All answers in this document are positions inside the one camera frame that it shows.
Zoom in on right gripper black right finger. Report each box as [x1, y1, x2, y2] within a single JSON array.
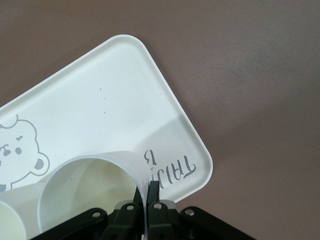
[[146, 180, 258, 240]]

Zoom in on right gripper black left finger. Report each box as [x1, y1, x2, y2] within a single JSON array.
[[29, 186, 146, 240]]

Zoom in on cream paper cup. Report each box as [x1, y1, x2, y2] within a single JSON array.
[[37, 151, 155, 240]]

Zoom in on white plastic cup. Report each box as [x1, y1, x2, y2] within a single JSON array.
[[0, 201, 26, 240]]

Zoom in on white bear print tray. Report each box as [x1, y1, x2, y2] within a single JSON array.
[[0, 34, 214, 204]]

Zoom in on brown table mat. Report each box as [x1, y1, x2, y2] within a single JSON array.
[[0, 0, 320, 240]]

